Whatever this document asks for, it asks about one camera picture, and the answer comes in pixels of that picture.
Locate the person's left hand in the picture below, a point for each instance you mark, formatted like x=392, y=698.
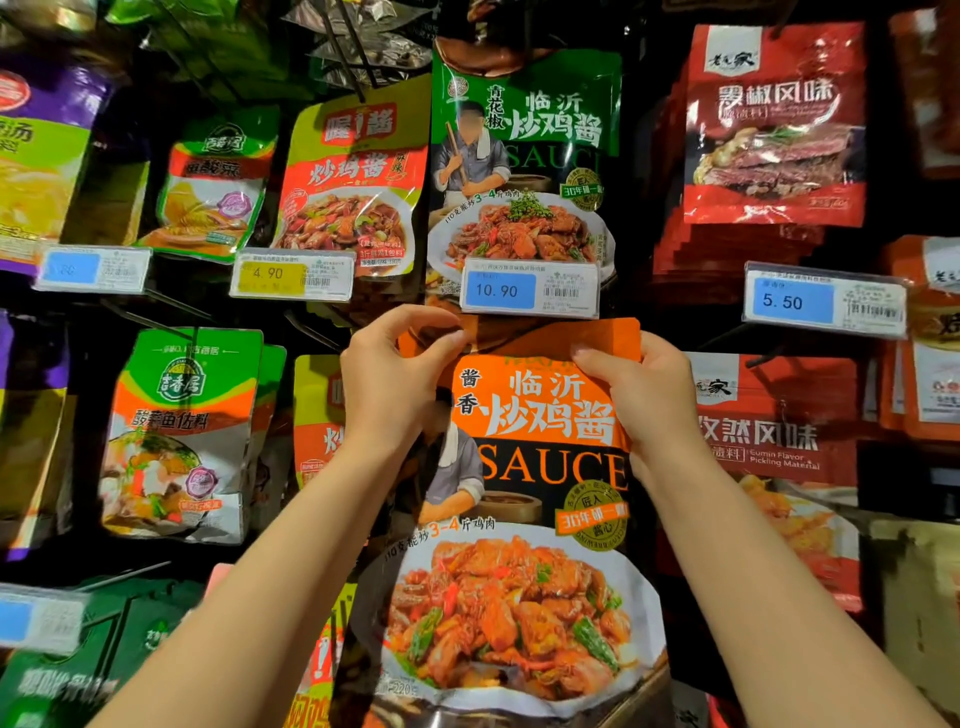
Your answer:
x=390, y=382

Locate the person's right hand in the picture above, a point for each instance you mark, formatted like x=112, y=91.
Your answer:
x=652, y=405

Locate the black display shelf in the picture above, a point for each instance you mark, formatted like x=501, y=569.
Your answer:
x=645, y=322

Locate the stack of red white packets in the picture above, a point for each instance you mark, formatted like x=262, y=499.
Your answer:
x=780, y=450

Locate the orange sauce packet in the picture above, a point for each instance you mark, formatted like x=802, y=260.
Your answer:
x=525, y=465

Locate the stack of green orange packets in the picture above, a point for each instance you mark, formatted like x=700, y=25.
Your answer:
x=180, y=435

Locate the stack of small green packets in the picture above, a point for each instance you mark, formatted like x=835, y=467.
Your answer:
x=214, y=195

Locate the stack of green chef packets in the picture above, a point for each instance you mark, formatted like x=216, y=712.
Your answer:
x=525, y=150

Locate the stack of orange white packets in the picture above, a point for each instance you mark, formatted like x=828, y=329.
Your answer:
x=930, y=345

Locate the stack of red steak packets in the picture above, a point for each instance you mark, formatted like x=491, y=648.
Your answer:
x=776, y=135

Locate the stack of silver packets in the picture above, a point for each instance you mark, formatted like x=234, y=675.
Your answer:
x=375, y=52

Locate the stack of pale olive packets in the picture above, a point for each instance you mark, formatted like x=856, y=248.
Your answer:
x=922, y=600

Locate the stack of dark green packets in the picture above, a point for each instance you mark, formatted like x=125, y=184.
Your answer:
x=90, y=675

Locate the person's right forearm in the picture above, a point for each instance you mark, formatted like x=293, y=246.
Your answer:
x=765, y=600

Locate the person's left forearm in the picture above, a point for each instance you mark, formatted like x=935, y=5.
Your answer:
x=247, y=600

